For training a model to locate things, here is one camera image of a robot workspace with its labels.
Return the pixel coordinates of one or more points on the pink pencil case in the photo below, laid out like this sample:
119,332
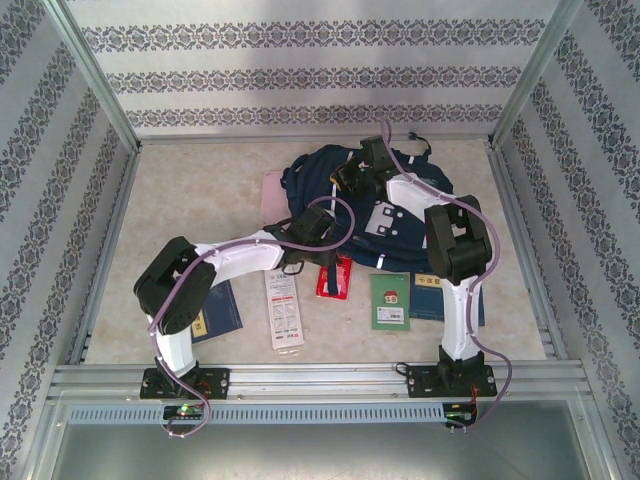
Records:
272,197

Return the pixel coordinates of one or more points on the red stationery package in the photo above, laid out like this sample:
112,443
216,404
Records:
344,280

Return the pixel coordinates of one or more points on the navy blue school backpack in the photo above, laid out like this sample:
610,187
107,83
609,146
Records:
405,235

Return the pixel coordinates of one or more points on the white pen blister pack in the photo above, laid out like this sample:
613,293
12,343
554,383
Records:
285,310

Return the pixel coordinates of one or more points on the green booklet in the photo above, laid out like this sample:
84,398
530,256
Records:
390,310

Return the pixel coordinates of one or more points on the navy book corner yellow label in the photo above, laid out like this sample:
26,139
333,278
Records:
225,310

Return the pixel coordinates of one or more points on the navy book wide yellow label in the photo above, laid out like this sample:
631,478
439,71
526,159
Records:
425,302

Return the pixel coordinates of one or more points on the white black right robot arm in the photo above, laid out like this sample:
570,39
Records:
460,320

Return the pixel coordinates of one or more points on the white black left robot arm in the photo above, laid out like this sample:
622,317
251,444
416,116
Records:
240,255

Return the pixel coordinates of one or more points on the grey sheet metal panel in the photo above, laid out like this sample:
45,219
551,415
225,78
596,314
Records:
320,450

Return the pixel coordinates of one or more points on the thin aluminium wall rail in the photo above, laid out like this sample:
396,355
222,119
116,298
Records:
250,139

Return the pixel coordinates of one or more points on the aluminium right corner post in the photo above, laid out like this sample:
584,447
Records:
531,75

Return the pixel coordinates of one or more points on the aluminium corner post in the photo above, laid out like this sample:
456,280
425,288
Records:
97,75
531,75

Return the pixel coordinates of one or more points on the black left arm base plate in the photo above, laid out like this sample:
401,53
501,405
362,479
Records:
215,382

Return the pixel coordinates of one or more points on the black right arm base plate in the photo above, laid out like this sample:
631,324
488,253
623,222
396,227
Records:
420,382

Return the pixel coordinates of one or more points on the aluminium left side rail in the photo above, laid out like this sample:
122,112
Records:
107,255

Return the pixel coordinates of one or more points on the aluminium left corner post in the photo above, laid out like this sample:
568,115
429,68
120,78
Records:
97,75

